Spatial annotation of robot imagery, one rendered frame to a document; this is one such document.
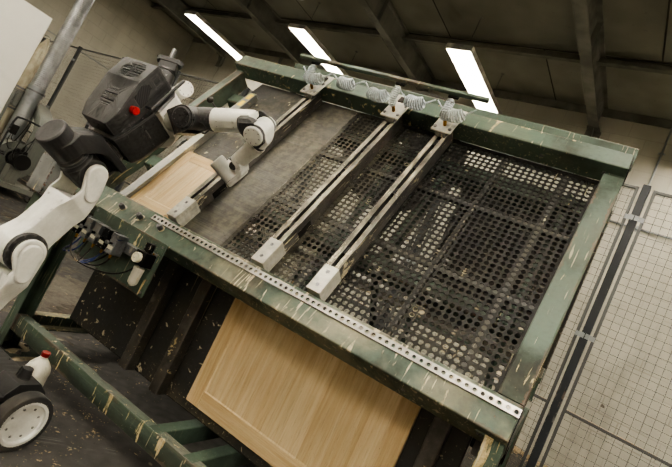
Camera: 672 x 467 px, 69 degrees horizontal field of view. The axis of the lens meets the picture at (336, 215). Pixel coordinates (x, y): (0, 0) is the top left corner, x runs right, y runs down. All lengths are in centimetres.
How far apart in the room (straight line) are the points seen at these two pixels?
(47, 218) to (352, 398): 127
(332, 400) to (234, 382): 44
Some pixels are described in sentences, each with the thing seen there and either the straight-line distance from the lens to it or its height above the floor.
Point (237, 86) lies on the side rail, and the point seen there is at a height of 176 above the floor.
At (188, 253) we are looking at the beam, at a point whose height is 82.
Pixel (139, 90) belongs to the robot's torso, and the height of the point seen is 130.
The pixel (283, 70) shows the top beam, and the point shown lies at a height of 192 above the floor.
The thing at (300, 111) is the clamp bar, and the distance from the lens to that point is 266.
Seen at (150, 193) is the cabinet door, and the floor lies 96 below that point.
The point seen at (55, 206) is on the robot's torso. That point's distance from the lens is 201.
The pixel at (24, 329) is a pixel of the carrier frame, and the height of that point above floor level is 14.
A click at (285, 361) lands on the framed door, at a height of 61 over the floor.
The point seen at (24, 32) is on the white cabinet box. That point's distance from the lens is 608.
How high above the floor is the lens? 105
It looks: 5 degrees up
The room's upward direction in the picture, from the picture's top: 25 degrees clockwise
